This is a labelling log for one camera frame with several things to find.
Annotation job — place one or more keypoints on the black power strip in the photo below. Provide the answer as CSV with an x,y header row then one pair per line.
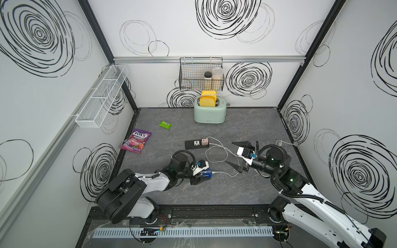
x,y
194,144

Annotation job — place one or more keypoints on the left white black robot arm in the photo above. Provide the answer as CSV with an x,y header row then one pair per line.
x,y
124,197

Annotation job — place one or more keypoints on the pink USB charger adapter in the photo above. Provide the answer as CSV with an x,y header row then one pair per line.
x,y
205,142

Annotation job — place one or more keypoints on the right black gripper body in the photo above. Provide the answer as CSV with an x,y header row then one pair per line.
x,y
263,168

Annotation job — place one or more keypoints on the white slotted cable duct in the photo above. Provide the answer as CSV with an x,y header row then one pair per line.
x,y
185,232

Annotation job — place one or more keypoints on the white lid clear jar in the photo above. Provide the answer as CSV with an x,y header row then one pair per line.
x,y
217,79

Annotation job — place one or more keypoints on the mint green toaster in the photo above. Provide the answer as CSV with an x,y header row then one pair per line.
x,y
210,115

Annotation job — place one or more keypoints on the yellow sponge front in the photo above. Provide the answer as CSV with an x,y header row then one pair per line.
x,y
208,101

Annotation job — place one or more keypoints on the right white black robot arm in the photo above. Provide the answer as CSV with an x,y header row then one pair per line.
x,y
301,204

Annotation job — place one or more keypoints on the black wire basket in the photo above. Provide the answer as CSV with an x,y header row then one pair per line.
x,y
192,69

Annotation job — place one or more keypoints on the yellow sponge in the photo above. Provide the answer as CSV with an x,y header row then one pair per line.
x,y
208,101
209,95

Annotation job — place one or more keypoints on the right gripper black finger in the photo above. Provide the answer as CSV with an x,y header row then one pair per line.
x,y
236,167
244,144

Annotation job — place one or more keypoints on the black lid spice jar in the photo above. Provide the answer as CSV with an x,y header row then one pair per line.
x,y
208,81

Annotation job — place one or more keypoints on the yellow sponge back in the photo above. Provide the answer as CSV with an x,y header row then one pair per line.
x,y
209,95

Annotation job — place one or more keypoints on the green candy packet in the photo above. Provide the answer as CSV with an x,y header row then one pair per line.
x,y
165,125

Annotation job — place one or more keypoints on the white wire wall shelf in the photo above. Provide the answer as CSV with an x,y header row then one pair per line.
x,y
104,95

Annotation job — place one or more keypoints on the blue electric shaver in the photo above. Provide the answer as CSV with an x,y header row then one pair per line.
x,y
206,173

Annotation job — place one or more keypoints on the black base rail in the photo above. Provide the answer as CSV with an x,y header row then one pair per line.
x,y
255,213

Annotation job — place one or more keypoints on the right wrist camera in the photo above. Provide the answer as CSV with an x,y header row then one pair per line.
x,y
248,154

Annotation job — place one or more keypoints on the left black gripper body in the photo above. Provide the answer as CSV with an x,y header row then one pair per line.
x,y
193,180

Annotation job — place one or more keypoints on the purple Fox's candy bag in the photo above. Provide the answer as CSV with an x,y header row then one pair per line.
x,y
136,141

